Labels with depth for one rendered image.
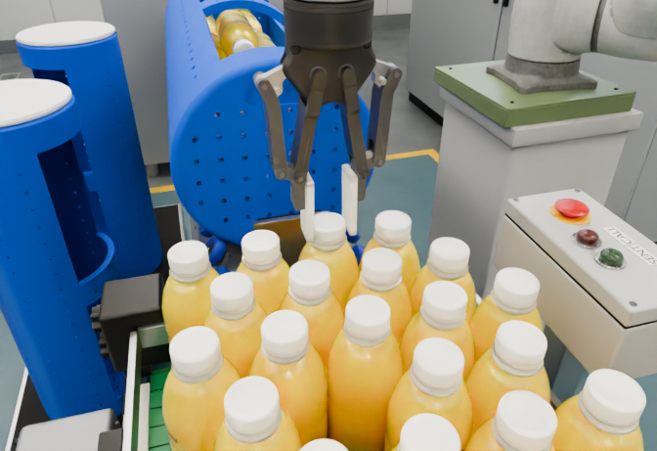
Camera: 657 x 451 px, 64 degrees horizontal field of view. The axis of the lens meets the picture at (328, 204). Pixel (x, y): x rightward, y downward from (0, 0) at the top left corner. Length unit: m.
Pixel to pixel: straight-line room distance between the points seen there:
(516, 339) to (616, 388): 0.07
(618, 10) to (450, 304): 0.80
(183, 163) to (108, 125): 1.12
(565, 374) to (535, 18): 0.74
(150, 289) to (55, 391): 0.95
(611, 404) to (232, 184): 0.50
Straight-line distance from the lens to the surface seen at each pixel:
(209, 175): 0.71
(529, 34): 1.21
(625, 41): 1.18
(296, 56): 0.45
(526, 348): 0.45
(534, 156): 1.19
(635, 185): 2.40
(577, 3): 1.18
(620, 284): 0.56
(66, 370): 1.51
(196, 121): 0.67
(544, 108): 1.15
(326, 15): 0.43
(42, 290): 1.35
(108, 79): 1.77
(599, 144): 1.29
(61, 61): 1.73
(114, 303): 0.66
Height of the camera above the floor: 1.42
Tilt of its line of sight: 32 degrees down
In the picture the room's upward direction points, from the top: straight up
